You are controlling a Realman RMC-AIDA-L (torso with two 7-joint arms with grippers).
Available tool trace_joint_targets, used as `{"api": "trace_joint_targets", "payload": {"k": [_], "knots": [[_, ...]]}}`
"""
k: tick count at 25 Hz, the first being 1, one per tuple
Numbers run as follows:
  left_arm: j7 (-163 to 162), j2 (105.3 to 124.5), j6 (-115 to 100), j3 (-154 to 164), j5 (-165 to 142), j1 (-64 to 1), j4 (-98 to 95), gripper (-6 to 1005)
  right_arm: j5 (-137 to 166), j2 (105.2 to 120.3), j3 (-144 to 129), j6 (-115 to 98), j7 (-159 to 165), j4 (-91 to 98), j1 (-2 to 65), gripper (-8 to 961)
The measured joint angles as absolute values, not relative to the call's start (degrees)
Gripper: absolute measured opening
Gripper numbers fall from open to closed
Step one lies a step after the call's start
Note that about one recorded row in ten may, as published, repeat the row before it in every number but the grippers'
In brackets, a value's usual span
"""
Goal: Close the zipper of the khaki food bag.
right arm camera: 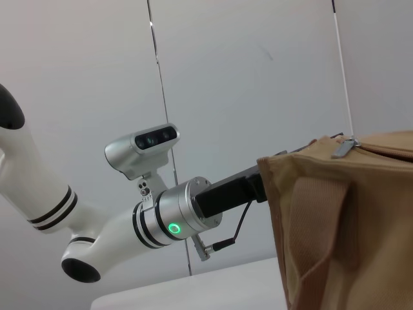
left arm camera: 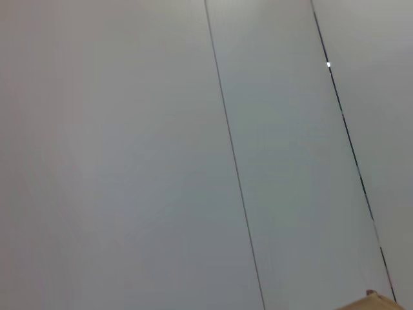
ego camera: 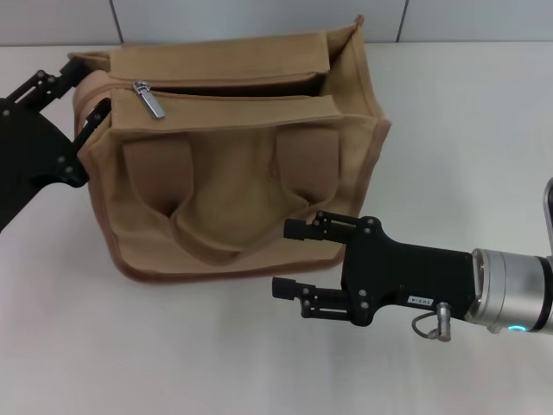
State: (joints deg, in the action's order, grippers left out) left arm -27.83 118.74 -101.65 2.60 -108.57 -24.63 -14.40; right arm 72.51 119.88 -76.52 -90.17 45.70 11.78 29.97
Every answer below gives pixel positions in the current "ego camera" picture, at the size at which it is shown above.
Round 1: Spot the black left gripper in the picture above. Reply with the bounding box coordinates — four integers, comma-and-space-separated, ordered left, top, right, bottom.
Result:
0, 58, 112, 234

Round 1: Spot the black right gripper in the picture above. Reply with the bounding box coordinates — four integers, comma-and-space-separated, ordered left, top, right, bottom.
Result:
271, 210, 474, 328

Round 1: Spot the khaki canvas food bag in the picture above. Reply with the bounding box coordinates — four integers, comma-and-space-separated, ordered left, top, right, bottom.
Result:
67, 14, 392, 284

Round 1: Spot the silver metal zipper pull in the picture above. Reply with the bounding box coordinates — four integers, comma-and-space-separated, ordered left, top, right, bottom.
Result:
131, 80, 167, 119

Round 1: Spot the right gripper connector cable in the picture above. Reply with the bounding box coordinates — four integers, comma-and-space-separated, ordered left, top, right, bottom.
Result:
412, 302, 453, 342

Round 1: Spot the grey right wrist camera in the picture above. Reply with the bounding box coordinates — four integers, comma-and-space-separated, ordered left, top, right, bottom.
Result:
543, 176, 553, 256

